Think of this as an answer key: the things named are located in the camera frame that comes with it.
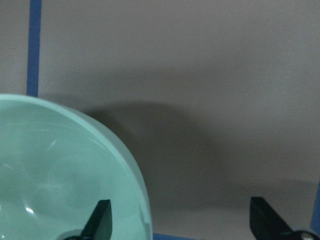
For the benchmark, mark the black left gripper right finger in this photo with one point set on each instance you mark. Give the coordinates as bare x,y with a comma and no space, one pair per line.
265,223

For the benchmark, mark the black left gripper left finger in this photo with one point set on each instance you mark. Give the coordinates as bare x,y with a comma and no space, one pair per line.
99,225

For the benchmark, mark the green ceramic bowl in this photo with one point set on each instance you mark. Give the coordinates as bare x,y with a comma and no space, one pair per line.
56,164

